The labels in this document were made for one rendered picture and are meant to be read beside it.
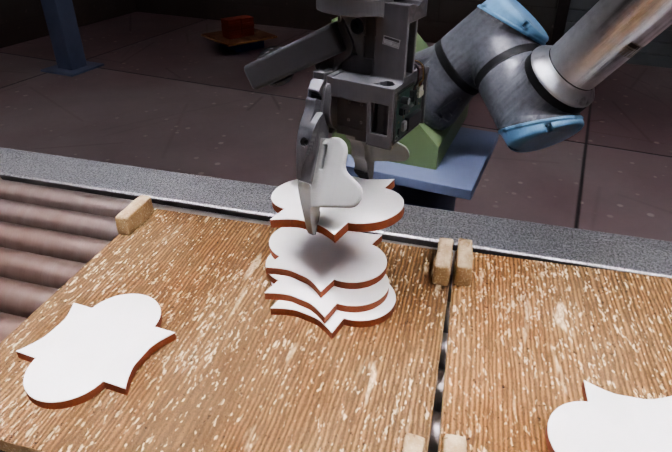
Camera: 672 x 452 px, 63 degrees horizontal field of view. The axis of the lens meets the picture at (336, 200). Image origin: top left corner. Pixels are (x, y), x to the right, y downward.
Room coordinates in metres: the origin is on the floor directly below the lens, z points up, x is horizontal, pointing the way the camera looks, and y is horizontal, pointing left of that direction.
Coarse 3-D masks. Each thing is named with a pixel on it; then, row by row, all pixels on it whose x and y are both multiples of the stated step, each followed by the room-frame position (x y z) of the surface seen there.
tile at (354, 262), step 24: (288, 240) 0.51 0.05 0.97; (312, 240) 0.51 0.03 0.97; (360, 240) 0.51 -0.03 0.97; (288, 264) 0.47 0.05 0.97; (312, 264) 0.47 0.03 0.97; (336, 264) 0.47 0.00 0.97; (360, 264) 0.47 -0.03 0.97; (384, 264) 0.47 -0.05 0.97; (312, 288) 0.44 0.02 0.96; (360, 288) 0.44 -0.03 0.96
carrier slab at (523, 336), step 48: (480, 288) 0.46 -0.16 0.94; (528, 288) 0.46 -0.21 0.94; (576, 288) 0.46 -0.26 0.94; (624, 288) 0.46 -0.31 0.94; (480, 336) 0.39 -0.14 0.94; (528, 336) 0.39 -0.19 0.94; (576, 336) 0.39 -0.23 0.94; (624, 336) 0.39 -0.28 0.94; (480, 384) 0.33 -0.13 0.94; (528, 384) 0.33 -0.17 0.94; (576, 384) 0.33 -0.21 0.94; (624, 384) 0.33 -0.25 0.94; (480, 432) 0.29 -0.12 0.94; (528, 432) 0.29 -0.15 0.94
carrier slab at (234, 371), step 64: (128, 256) 0.52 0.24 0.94; (192, 256) 0.52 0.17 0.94; (256, 256) 0.52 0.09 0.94; (192, 320) 0.41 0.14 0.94; (256, 320) 0.41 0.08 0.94; (0, 384) 0.33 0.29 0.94; (192, 384) 0.33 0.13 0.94; (256, 384) 0.33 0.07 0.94; (320, 384) 0.33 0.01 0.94; (384, 384) 0.33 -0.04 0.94; (0, 448) 0.28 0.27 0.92; (64, 448) 0.27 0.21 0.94; (128, 448) 0.27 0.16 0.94; (192, 448) 0.27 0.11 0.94; (256, 448) 0.27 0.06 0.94; (320, 448) 0.27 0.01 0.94; (384, 448) 0.27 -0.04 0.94
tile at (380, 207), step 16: (352, 176) 0.52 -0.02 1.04; (288, 192) 0.49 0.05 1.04; (368, 192) 0.48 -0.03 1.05; (384, 192) 0.48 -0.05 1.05; (288, 208) 0.46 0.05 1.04; (320, 208) 0.45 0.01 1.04; (336, 208) 0.45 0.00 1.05; (352, 208) 0.45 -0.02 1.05; (368, 208) 0.45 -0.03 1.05; (384, 208) 0.44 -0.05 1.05; (400, 208) 0.44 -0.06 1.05; (272, 224) 0.44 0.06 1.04; (288, 224) 0.44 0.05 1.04; (304, 224) 0.43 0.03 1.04; (320, 224) 0.42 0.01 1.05; (336, 224) 0.42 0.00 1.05; (352, 224) 0.42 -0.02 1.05; (368, 224) 0.42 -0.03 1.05; (384, 224) 0.42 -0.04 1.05; (336, 240) 0.40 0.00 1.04
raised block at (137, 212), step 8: (136, 200) 0.61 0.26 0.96; (144, 200) 0.61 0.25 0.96; (128, 208) 0.59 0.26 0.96; (136, 208) 0.59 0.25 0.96; (144, 208) 0.60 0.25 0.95; (152, 208) 0.62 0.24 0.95; (120, 216) 0.57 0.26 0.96; (128, 216) 0.57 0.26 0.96; (136, 216) 0.58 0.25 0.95; (144, 216) 0.60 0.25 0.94; (120, 224) 0.57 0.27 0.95; (128, 224) 0.57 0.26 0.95; (136, 224) 0.58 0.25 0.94; (120, 232) 0.57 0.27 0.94; (128, 232) 0.57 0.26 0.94
